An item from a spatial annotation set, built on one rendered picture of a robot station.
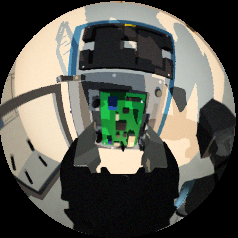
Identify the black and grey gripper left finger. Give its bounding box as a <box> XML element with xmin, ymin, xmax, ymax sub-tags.
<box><xmin>60</xmin><ymin>120</ymin><xmax>101</xmax><ymax>201</ymax></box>

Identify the green circuit board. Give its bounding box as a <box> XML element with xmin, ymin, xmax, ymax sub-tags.
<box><xmin>100</xmin><ymin>92</ymin><xmax>146</xmax><ymax>147</ymax></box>

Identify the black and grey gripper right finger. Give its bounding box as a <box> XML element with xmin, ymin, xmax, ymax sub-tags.
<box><xmin>141</xmin><ymin>123</ymin><xmax>180</xmax><ymax>199</ymax></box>

